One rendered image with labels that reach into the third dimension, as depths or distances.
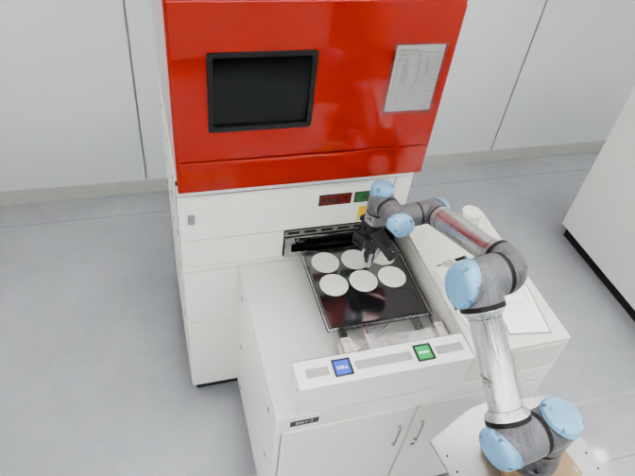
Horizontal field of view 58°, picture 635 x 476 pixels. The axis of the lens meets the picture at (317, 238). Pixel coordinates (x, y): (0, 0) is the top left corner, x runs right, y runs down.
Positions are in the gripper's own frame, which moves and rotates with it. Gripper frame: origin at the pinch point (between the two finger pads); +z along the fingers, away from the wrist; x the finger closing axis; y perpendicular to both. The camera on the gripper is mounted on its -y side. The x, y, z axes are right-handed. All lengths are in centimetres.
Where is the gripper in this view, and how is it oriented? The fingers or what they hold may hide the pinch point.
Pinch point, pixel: (369, 265)
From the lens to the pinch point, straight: 205.1
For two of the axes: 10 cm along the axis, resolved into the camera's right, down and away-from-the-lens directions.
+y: -7.3, -5.3, 4.4
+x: -6.8, 4.6, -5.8
